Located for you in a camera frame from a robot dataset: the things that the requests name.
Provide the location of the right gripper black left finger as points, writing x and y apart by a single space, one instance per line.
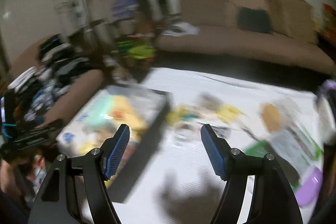
56 201

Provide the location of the purple plastic bowl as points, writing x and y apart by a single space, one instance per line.
309 190

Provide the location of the green white leaflet package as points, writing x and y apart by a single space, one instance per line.
294 149

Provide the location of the clear jar orange lid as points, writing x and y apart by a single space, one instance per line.
279 114

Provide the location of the white TPE product box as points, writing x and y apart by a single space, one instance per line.
91 126

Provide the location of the small yellow packet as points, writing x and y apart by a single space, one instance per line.
182 113
228 113

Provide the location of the yellow snack bag in box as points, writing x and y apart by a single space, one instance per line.
123 113

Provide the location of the brown armchair arm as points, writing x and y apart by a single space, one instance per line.
51 81

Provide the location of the small yellow packet left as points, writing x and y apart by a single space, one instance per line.
182 113

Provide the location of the green plastic bag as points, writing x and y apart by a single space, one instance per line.
137 51

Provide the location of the black cushion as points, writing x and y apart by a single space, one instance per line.
254 21

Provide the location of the brown sofa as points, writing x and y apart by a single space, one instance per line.
274 31

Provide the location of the white clothing on sofa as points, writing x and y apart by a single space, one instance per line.
180 29

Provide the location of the blue stacked boxes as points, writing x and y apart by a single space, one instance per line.
122 9

